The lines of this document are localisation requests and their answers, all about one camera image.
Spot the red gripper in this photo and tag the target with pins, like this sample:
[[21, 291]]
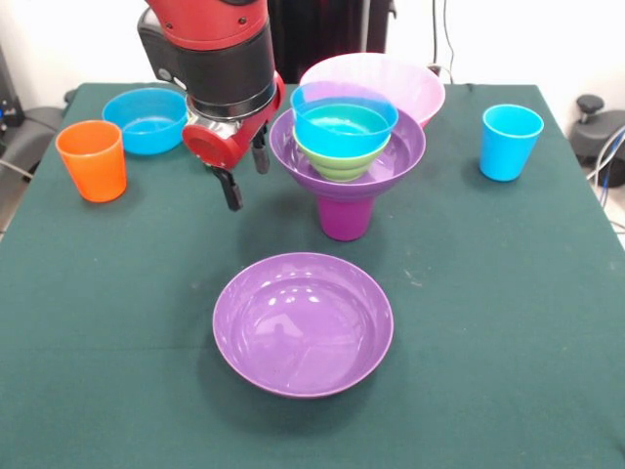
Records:
[[210, 146]]

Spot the orange cup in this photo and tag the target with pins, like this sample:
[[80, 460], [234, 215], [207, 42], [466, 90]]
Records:
[[95, 173]]

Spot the blue bowl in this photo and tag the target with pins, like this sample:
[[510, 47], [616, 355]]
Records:
[[141, 127], [342, 132]]

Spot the black knob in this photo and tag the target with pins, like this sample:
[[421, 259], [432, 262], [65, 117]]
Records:
[[590, 103]]

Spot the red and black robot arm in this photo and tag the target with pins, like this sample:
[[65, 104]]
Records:
[[215, 58]]

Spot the black equipment box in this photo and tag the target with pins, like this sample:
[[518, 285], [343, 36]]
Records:
[[7, 98]]

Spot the dark green tablecloth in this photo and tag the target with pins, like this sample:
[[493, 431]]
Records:
[[312, 430]]

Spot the grey chair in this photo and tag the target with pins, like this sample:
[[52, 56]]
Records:
[[34, 132]]

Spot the dark grey base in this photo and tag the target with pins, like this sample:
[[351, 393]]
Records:
[[598, 139]]

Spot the purple bowl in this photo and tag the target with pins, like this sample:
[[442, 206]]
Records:
[[405, 146], [303, 337]]

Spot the large pink bowl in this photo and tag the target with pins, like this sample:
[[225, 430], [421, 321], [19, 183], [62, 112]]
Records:
[[415, 83]]

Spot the purple cup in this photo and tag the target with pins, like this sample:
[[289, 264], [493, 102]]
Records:
[[346, 220]]

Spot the blue cup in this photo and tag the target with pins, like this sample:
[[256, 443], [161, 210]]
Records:
[[508, 151]]

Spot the green ribbed bowl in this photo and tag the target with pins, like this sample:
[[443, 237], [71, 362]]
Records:
[[342, 168]]

